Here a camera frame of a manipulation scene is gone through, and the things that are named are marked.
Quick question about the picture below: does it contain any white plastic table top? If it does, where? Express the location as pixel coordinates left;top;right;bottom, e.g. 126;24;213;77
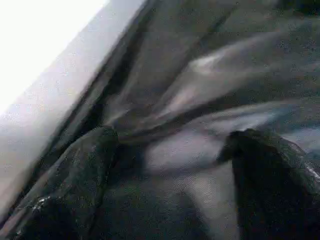
0;0;148;221

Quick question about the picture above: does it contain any black work surface mat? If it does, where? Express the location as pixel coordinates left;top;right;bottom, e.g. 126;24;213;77
10;0;320;240

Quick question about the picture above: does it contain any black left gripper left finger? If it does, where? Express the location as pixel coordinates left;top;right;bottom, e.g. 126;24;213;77
0;126;121;240

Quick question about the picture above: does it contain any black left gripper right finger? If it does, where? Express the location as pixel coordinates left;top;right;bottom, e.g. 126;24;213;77
217;128;320;240

